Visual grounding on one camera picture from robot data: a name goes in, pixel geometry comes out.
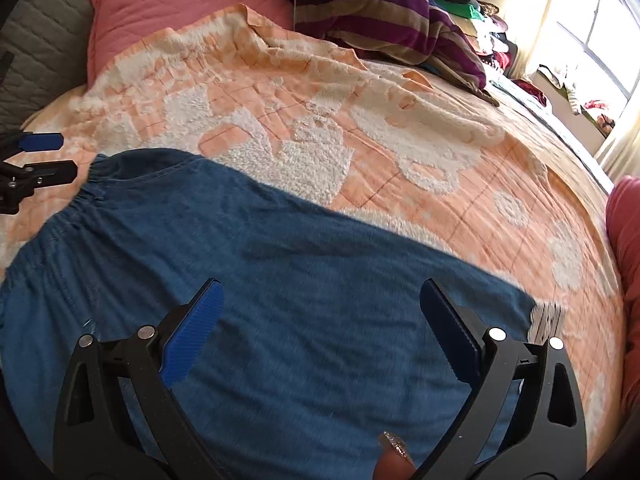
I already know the red pillow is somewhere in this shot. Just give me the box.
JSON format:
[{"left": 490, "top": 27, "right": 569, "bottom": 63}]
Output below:
[{"left": 605, "top": 176, "right": 640, "bottom": 413}]

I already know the clothes pile by window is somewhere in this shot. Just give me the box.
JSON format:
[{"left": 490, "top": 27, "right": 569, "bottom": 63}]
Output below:
[{"left": 434, "top": 0, "right": 548, "bottom": 107}]

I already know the pink pillow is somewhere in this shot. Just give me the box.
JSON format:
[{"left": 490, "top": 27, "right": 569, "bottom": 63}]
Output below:
[{"left": 87, "top": 0, "right": 293, "bottom": 84}]

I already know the purple striped blanket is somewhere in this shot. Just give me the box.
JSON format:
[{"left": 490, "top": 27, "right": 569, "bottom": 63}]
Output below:
[{"left": 291, "top": 0, "right": 498, "bottom": 105}]

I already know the grey quilted pillow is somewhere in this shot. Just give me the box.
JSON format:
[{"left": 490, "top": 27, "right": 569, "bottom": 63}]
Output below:
[{"left": 1, "top": 0, "right": 93, "bottom": 130}]

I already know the blue denim pants lace hem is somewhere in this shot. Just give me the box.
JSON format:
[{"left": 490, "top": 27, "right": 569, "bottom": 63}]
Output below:
[{"left": 1, "top": 150, "right": 535, "bottom": 479}]

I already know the peach white bunny blanket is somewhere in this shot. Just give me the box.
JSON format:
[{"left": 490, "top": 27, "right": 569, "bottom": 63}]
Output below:
[{"left": 25, "top": 4, "right": 626, "bottom": 460}]

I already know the right hand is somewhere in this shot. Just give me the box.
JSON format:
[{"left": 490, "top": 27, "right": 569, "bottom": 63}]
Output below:
[{"left": 372, "top": 431, "right": 416, "bottom": 480}]

